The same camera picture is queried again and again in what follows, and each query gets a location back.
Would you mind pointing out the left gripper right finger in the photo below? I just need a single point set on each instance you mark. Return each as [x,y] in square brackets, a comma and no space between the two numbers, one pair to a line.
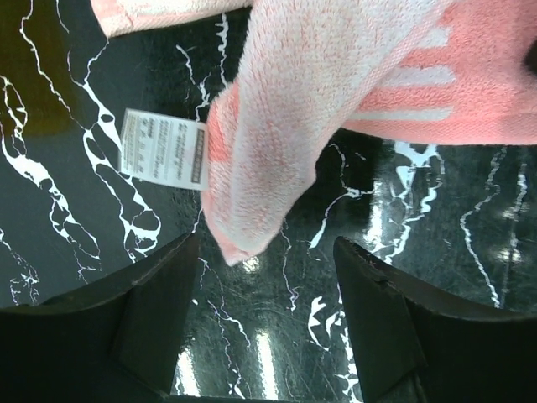
[412,341]

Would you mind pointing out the pink white towel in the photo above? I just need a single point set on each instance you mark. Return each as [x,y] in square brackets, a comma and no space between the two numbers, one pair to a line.
[424,72]

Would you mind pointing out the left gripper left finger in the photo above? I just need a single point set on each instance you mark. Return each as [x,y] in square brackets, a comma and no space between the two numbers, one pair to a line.
[121,335]

